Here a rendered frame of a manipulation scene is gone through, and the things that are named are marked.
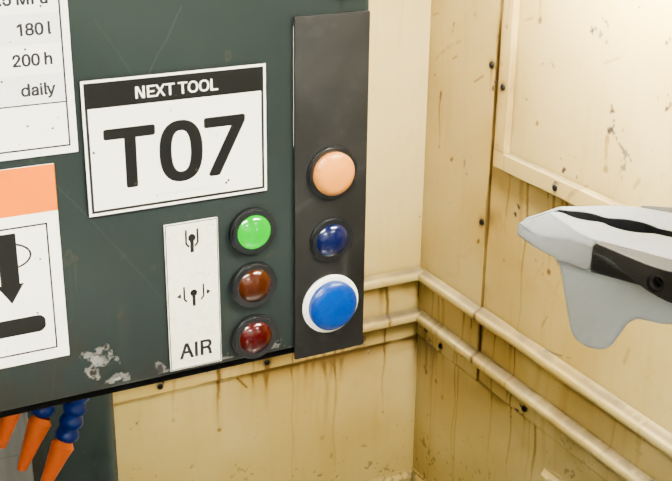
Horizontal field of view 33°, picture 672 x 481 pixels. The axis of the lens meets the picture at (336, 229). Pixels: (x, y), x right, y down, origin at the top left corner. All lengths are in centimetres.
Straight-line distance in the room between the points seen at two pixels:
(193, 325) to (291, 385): 135
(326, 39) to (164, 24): 9
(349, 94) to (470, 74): 117
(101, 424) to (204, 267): 84
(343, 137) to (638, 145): 90
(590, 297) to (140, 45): 25
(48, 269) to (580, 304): 26
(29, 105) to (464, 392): 148
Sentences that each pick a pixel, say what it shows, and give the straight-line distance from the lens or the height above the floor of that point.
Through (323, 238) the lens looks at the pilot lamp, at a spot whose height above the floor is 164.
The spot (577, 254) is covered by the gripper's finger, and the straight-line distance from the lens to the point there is 53.
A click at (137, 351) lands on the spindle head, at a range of 62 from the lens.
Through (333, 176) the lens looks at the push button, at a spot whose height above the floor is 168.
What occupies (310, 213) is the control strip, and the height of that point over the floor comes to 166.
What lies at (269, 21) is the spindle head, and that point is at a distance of 59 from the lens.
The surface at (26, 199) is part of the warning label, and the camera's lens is 57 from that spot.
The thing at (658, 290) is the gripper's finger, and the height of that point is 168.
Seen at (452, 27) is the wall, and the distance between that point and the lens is 182.
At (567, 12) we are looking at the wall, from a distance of 158.
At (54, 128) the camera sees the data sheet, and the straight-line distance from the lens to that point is 56.
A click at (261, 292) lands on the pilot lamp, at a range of 62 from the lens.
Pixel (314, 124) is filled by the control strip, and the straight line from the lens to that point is 61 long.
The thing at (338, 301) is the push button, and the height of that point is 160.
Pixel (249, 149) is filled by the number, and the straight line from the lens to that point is 60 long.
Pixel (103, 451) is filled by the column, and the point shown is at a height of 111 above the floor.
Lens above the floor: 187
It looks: 21 degrees down
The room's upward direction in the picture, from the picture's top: 1 degrees clockwise
